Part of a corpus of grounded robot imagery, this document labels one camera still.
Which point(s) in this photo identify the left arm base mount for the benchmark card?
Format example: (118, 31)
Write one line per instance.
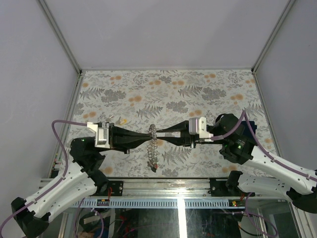
(114, 189)

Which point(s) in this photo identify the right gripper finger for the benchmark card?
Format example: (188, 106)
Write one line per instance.
(180, 127)
(178, 141)

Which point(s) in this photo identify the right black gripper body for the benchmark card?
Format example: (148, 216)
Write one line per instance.
(190, 140)

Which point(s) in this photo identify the floral table mat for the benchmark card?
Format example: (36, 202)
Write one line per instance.
(165, 98)

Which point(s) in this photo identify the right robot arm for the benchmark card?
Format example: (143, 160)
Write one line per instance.
(240, 146)

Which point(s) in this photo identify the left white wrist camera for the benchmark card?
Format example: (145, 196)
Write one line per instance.
(101, 135)

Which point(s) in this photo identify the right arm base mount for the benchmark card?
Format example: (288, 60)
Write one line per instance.
(226, 187)

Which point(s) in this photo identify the dark blue cloth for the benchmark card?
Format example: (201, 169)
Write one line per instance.
(251, 127)

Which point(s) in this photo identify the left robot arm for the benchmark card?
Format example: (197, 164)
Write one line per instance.
(80, 178)

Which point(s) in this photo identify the aluminium front rail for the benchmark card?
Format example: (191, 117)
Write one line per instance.
(171, 187)

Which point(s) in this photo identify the slotted cable duct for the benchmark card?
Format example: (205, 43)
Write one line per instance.
(156, 203)

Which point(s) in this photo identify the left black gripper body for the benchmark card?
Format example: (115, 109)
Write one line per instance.
(112, 136)

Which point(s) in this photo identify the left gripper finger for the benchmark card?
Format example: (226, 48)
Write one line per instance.
(125, 144)
(128, 133)

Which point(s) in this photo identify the key with yellow tag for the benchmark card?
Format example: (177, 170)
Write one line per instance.
(121, 121)

